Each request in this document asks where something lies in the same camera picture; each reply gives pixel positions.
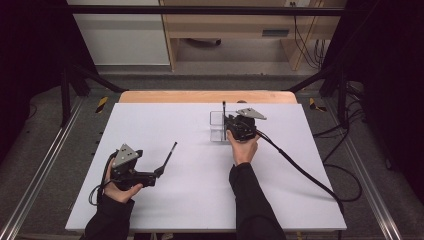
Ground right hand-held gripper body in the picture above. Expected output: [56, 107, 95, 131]
[229, 107, 268, 142]

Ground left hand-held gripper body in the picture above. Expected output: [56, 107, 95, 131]
[109, 143, 158, 192]

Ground clear plastic organizer box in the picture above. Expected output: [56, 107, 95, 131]
[209, 110, 238, 144]

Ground person's right hand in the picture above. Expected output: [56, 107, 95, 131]
[227, 132, 260, 167]

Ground person's left hand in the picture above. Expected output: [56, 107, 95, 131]
[103, 159, 144, 204]

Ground wooden table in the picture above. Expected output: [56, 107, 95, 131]
[118, 90, 298, 104]

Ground white board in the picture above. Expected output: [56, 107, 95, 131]
[65, 102, 348, 233]

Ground yellow black tape strip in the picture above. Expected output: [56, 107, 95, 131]
[308, 97, 328, 113]
[95, 96, 109, 114]

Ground black metal stand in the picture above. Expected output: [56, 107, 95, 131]
[287, 63, 349, 129]
[59, 63, 129, 128]

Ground wooden desk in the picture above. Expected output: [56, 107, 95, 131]
[159, 0, 348, 72]

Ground white cabinet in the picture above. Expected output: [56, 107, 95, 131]
[66, 0, 171, 66]

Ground black curtain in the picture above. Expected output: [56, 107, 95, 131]
[321, 0, 424, 204]
[0, 0, 98, 161]

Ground left hand-held gripper cable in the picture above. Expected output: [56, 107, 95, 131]
[88, 151, 119, 207]

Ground hand-held gripper cable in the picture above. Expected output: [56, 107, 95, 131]
[88, 151, 119, 207]
[254, 129, 363, 216]

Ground right hand-held gripper cable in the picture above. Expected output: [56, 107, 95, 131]
[254, 129, 363, 216]

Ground aluminium floor rail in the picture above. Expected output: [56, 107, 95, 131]
[0, 96, 86, 240]
[324, 99, 404, 240]

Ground black floor cables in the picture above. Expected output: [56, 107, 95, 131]
[313, 81, 366, 164]

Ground hanging black cables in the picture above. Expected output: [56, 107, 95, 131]
[289, 1, 329, 70]

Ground black horizontal frame bar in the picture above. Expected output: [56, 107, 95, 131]
[64, 4, 348, 17]

